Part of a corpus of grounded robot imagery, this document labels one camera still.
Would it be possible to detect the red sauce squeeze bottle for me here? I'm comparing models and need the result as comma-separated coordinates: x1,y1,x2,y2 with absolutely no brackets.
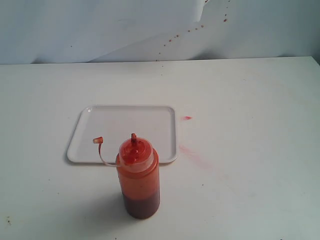
93,133,161,220

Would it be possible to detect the white rectangular plastic tray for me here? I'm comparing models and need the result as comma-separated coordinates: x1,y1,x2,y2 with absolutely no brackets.
66,105,178,165

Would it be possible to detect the white backdrop cloth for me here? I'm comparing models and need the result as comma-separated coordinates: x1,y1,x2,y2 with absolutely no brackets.
0,0,320,64

